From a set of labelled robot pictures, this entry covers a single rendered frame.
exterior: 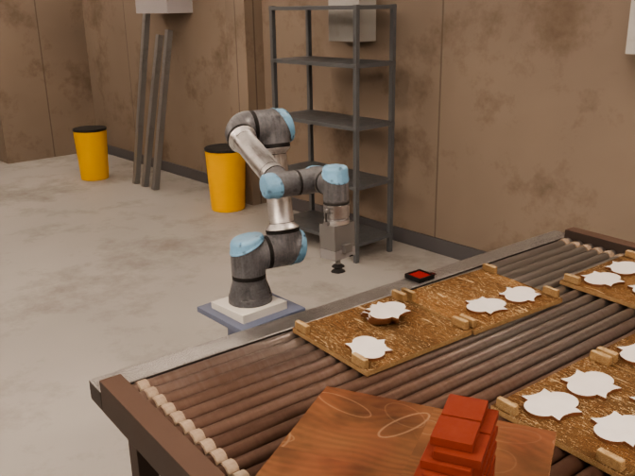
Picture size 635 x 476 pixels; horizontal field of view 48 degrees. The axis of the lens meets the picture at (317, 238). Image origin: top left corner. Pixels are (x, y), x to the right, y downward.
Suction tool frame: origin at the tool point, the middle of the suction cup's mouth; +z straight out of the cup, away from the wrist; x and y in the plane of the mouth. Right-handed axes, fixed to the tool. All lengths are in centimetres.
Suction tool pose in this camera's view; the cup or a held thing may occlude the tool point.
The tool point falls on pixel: (337, 271)
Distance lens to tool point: 212.2
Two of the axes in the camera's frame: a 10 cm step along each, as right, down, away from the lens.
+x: -7.0, -1.7, 6.9
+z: 0.4, 9.6, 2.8
